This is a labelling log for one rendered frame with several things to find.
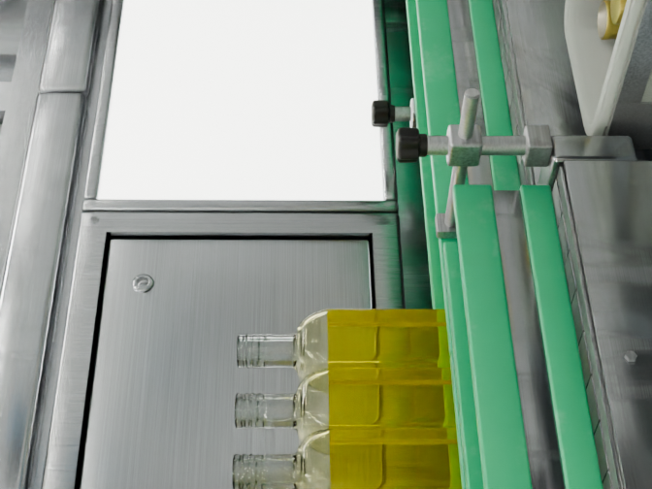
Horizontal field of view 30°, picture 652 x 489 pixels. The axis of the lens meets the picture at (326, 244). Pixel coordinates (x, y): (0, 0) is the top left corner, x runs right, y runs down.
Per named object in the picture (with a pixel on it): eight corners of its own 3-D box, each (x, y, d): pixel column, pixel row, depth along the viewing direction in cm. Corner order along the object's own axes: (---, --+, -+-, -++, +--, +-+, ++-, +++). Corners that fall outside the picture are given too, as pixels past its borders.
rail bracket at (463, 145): (526, 216, 109) (387, 215, 109) (558, 80, 96) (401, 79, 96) (530, 243, 107) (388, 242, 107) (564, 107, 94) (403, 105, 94)
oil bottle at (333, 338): (531, 342, 109) (292, 342, 109) (541, 305, 105) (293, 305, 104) (538, 396, 106) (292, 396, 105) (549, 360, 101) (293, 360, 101)
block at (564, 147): (607, 203, 108) (529, 202, 108) (631, 128, 101) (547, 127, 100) (614, 234, 106) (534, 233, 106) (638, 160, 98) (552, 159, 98)
